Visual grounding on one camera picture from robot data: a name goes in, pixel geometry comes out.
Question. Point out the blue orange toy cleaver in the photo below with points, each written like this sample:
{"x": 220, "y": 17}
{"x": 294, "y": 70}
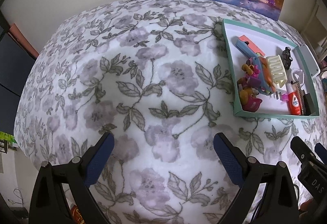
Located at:
{"x": 266, "y": 86}

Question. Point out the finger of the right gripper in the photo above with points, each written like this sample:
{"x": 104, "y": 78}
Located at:
{"x": 306, "y": 157}
{"x": 321, "y": 152}

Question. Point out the floral patterned table cloth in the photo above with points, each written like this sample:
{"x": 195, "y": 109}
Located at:
{"x": 155, "y": 73}

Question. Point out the pink smart watch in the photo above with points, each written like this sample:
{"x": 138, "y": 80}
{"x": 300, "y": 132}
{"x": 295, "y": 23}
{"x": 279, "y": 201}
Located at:
{"x": 251, "y": 77}

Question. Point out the gold black patterned lighter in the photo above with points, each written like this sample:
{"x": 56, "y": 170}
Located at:
{"x": 300, "y": 95}

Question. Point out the white charger plug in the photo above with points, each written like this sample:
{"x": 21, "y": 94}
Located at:
{"x": 278, "y": 91}

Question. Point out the cream hair claw clip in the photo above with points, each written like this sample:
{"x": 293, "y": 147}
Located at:
{"x": 276, "y": 70}

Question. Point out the teal white tray box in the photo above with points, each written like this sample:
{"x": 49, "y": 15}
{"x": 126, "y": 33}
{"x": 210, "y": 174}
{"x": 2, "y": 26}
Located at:
{"x": 272, "y": 45}

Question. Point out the black toy car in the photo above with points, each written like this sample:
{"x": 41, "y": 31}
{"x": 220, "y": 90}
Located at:
{"x": 286, "y": 58}

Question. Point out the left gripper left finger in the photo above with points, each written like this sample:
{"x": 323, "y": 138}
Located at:
{"x": 49, "y": 204}

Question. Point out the white smart watch band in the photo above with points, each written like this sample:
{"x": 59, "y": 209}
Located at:
{"x": 297, "y": 75}

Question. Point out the purple lighter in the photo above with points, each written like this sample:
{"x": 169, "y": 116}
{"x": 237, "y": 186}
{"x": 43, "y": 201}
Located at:
{"x": 284, "y": 97}

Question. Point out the red white glue bottle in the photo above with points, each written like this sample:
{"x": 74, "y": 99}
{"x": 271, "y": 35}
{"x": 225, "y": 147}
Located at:
{"x": 294, "y": 102}

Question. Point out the pink puppy figurine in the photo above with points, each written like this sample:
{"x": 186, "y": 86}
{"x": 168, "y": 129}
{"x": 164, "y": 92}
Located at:
{"x": 249, "y": 100}

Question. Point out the black charger cube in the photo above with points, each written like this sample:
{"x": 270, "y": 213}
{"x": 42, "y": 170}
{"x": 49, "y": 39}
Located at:
{"x": 308, "y": 104}

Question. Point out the person's hand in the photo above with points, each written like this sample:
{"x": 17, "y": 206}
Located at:
{"x": 308, "y": 206}

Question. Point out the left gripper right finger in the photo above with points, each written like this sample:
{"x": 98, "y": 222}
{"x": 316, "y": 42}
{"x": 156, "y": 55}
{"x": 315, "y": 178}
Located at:
{"x": 279, "y": 201}

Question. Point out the white shelf unit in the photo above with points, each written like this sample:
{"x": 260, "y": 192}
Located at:
{"x": 314, "y": 33}

